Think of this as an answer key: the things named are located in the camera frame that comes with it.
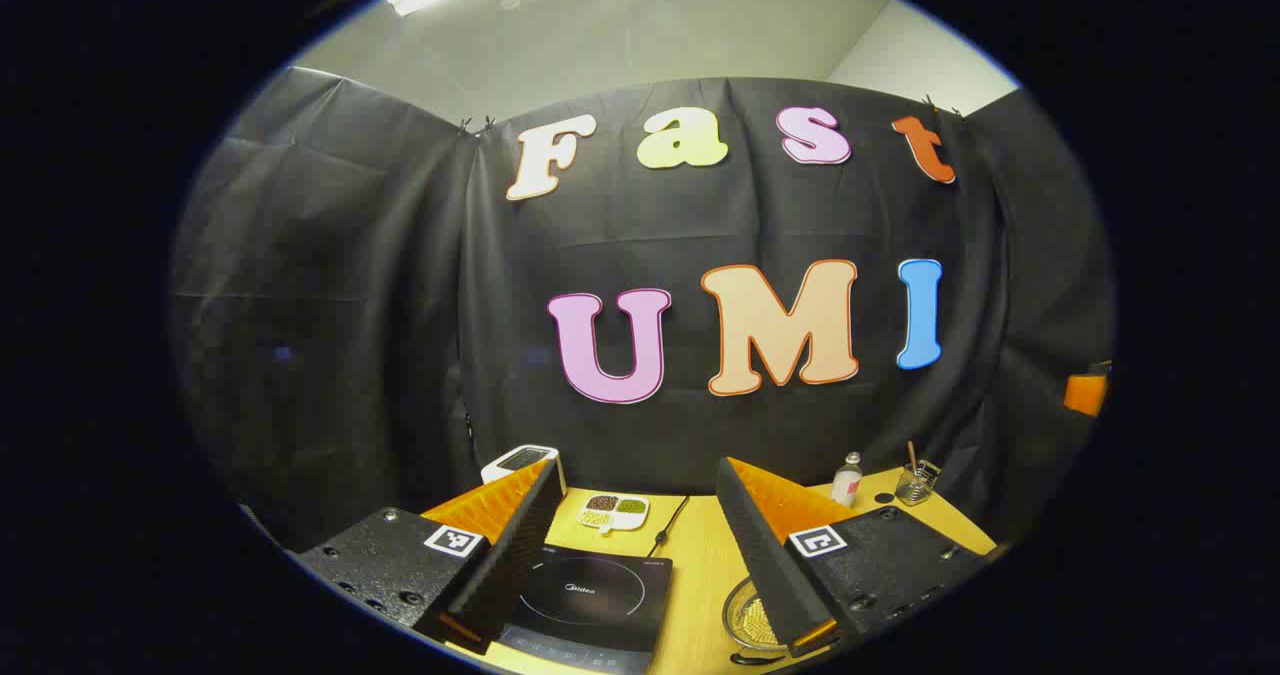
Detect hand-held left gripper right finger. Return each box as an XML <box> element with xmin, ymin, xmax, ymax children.
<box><xmin>715</xmin><ymin>457</ymin><xmax>991</xmax><ymax>658</ymax></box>

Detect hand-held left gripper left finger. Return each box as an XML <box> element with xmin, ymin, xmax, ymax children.
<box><xmin>297</xmin><ymin>455</ymin><xmax>568</xmax><ymax>656</ymax></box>

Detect stainless steel pot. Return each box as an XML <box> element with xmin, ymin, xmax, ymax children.
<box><xmin>722</xmin><ymin>575</ymin><xmax>801</xmax><ymax>666</ymax></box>

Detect pile of yellow soybeans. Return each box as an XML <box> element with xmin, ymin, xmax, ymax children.
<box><xmin>738</xmin><ymin>598</ymin><xmax>783</xmax><ymax>648</ymax></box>

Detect black induction cooktop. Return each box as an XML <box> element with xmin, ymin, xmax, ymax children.
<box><xmin>495</xmin><ymin>545</ymin><xmax>674</xmax><ymax>675</ymax></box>

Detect white toaster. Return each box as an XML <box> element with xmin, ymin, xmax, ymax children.
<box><xmin>480</xmin><ymin>444</ymin><xmax>567</xmax><ymax>496</ymax></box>

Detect white divided dish with beans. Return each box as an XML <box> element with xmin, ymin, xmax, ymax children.
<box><xmin>578</xmin><ymin>493</ymin><xmax>651</xmax><ymax>536</ymax></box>

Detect small clear bottle white label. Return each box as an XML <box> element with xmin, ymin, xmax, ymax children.
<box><xmin>831</xmin><ymin>452</ymin><xmax>864</xmax><ymax>508</ymax></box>

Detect clear glass cup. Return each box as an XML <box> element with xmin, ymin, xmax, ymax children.
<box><xmin>895</xmin><ymin>460</ymin><xmax>942</xmax><ymax>507</ymax></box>

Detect black power cable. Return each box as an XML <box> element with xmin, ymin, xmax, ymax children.
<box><xmin>648</xmin><ymin>496</ymin><xmax>691</xmax><ymax>558</ymax></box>

